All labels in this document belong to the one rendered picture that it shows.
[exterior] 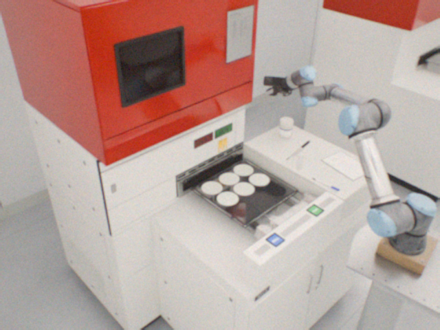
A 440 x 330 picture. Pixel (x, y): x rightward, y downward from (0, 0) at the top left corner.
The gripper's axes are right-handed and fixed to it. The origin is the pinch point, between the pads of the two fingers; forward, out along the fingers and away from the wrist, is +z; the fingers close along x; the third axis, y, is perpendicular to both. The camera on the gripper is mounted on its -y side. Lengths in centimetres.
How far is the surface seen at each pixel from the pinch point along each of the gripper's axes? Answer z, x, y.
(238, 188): -11, -58, -18
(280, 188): -20, -55, 0
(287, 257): -44, -88, -11
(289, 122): -10.7, -18.0, 9.4
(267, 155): -9.9, -38.0, -2.1
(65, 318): 84, -133, -70
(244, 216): -24, -72, -21
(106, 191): -12, -69, -80
